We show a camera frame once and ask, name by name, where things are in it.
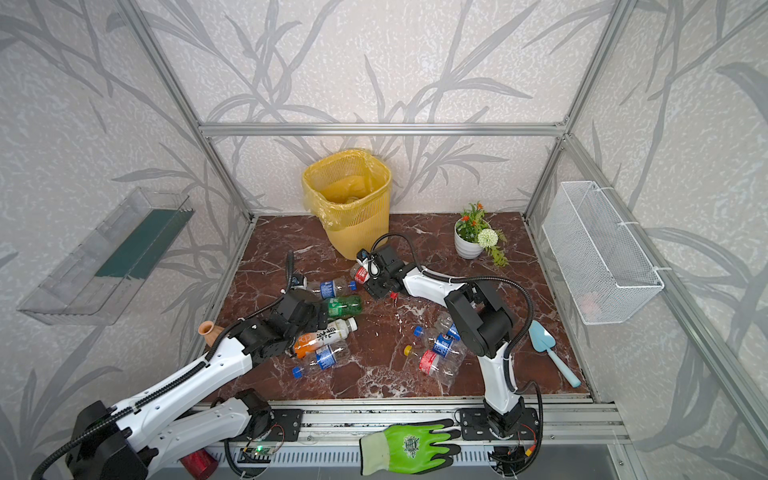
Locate clear bottle red label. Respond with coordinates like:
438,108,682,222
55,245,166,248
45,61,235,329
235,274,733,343
350,262,370,284

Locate green soda bottle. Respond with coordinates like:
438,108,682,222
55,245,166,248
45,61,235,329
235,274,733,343
324,295,364,319

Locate orange white tea bottle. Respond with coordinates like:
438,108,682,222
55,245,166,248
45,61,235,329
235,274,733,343
292,317,358,359

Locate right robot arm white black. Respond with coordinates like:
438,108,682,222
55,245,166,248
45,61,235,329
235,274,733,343
356,245,535,436

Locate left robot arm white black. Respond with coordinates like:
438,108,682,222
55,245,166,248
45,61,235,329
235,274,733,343
63,289,328,479

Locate yellow ribbed trash bin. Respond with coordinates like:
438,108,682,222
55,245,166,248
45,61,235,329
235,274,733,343
302,149,392,260

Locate yellow plastic bin liner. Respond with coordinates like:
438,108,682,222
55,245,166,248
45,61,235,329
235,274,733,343
301,149,392,231

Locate clear bottle blue label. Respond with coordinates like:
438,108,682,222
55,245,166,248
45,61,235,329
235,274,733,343
305,278,357,299

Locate blue label bottle front left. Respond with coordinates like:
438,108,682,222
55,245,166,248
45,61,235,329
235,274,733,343
292,341,351,379

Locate white flower pot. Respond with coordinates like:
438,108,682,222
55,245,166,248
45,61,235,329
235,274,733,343
454,220,484,260

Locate blue label bottle upper right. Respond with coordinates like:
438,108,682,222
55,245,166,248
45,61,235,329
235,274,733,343
434,311,461,341

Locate small terracotta vase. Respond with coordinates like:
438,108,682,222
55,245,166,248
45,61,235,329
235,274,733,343
197,321,224,349

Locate blue label bottle middle right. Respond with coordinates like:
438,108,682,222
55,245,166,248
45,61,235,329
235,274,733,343
413,326,467,363

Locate artificial green flowering plant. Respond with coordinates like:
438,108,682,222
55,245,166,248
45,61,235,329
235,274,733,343
458,202,509,268

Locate pink label bottle yellow cap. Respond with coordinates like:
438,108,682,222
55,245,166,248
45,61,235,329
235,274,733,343
403,345,461,388

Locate left circuit board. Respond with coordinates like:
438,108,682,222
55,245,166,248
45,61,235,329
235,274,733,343
237,444,279,466

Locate teal garden trowel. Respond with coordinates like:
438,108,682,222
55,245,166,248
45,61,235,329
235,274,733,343
528,320,582,388

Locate green work glove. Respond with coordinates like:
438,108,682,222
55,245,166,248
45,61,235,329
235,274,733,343
359,419,461,476

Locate red spray bottle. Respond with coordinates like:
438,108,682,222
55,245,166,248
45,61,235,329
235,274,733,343
180,449,219,480

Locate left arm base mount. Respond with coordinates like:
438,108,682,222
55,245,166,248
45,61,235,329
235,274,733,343
234,389,304,442

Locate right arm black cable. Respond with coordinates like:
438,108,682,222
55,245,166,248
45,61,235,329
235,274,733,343
369,232,544,469

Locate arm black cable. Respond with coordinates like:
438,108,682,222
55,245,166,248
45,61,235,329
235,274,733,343
369,232,544,469
29,250,296,480

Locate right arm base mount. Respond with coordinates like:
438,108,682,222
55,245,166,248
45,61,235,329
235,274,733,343
458,405,541,441

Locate clear wall shelf green mat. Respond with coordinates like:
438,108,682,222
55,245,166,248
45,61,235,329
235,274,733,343
18,187,194,326

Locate white wire mesh basket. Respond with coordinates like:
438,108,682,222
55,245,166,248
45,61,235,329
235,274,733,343
542,181,664,325

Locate right circuit board wires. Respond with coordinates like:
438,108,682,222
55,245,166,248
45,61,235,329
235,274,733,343
488,440,541,478

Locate aluminium rail base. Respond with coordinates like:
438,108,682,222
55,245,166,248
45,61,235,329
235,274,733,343
205,394,630,468

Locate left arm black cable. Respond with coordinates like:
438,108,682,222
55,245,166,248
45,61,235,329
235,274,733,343
29,250,296,480

